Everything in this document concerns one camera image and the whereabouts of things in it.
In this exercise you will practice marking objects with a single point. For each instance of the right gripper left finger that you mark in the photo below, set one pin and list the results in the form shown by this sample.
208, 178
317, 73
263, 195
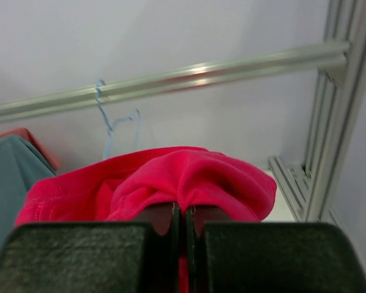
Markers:
140, 255

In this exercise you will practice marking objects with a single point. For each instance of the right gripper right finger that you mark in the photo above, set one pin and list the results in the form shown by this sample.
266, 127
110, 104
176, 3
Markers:
228, 256

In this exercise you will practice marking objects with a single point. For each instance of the red t shirt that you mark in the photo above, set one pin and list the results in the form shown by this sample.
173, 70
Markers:
122, 187

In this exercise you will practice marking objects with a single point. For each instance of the light blue wire hanger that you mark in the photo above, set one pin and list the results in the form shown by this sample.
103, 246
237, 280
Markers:
111, 127

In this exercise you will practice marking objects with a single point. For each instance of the grey t shirt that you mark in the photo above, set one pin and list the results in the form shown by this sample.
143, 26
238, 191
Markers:
21, 166

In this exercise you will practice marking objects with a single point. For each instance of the dusty pink garment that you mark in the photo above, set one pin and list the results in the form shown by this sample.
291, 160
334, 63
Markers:
24, 133

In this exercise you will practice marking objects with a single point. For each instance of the aluminium hanging rail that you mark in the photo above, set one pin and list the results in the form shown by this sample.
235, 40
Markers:
323, 56

